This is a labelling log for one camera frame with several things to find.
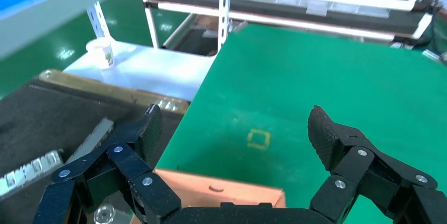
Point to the silver binder clip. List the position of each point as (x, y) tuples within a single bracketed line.
[(104, 214)]

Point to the white paper cup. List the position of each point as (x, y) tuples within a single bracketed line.
[(101, 53)]

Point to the green table mat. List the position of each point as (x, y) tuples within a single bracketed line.
[(314, 75)]

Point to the white slotted angle brace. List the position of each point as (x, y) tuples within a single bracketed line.
[(223, 6)]

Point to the white pipe storage rack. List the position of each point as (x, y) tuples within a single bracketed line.
[(349, 16)]

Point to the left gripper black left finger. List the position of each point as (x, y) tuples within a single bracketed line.
[(146, 187)]

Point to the ribbed grey metal bracket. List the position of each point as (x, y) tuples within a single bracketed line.
[(28, 173)]

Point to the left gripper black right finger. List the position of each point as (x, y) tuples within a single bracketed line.
[(349, 152)]

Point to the black wooden-framed tray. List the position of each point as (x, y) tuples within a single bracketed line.
[(52, 117)]

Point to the white slotted angle post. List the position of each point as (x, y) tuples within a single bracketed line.
[(97, 20)]

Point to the yellow square outline marking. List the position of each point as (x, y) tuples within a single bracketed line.
[(248, 140)]

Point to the small white table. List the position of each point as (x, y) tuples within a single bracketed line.
[(157, 72)]

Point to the brown cardboard box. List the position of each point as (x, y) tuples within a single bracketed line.
[(244, 194)]

